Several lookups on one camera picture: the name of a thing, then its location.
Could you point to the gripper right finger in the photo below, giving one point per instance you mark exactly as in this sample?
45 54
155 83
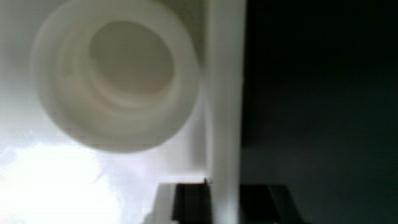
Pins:
267 205

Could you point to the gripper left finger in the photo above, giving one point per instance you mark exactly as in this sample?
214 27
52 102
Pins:
184 203

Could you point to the white square tabletop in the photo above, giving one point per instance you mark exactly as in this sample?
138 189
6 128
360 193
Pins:
120 107

